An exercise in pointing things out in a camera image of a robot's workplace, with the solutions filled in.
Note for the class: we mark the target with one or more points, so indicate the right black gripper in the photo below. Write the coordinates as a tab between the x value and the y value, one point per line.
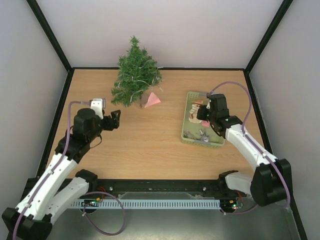
202	113

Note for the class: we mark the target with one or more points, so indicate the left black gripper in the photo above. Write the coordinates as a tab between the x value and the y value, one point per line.
115	120

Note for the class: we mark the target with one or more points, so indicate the pink fabric bow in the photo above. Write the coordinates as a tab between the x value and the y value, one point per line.
205	124

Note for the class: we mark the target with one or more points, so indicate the brown round doll ornament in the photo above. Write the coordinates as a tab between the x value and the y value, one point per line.
193	112

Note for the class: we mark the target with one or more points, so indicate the green perforated plastic basket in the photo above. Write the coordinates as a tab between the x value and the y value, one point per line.
215	140

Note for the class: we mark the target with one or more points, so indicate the pink fabric triangle ornament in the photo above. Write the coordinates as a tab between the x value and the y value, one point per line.
152	100

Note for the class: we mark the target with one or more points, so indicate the small green christmas tree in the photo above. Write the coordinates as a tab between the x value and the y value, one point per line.
136	75

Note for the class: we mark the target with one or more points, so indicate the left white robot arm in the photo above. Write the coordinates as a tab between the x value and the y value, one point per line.
33	218

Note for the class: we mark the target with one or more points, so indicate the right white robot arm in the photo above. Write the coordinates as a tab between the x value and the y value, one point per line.
263	163

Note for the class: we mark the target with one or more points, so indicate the silver star ornament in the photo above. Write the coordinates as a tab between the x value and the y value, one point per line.
202	132

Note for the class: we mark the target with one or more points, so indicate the silver word ornament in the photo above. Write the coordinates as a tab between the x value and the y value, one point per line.
188	135

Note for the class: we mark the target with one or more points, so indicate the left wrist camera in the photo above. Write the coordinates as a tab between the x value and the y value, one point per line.
98	105

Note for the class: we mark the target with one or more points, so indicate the black aluminium front rail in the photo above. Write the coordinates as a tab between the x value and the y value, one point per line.
160	186

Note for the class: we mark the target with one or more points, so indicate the white slotted cable duct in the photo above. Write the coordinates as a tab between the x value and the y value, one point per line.
150	204

